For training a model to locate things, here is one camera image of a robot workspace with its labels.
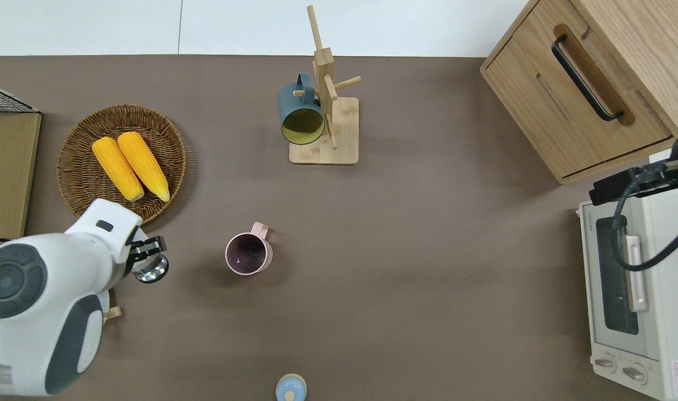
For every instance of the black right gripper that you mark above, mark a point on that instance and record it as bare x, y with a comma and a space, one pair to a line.
612, 188

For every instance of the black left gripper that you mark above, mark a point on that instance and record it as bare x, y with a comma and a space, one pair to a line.
137, 248

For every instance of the pink mug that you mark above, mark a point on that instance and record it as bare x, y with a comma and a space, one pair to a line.
249, 253

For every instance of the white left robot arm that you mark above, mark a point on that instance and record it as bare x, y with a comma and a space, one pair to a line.
38, 312

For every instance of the wooden plate rack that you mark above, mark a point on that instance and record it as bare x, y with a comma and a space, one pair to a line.
113, 313

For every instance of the yellow corn cob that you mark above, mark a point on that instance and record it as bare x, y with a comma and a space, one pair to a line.
143, 165
118, 169

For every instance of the wooden drawer cabinet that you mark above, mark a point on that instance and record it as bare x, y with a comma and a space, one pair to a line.
567, 111

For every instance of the round brown wicker tray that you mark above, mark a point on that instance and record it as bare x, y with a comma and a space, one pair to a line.
83, 184

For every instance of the cream toaster oven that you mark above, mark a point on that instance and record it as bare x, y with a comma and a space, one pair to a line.
667, 312

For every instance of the blue dome bell wooden base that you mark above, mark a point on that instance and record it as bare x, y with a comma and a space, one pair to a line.
290, 387

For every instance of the brown table mat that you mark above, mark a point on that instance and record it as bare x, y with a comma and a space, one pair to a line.
428, 250

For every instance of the dark blue mug yellow inside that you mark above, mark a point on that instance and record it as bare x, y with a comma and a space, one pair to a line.
294, 97

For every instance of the wooden mug tree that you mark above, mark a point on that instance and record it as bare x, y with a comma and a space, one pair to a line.
339, 139

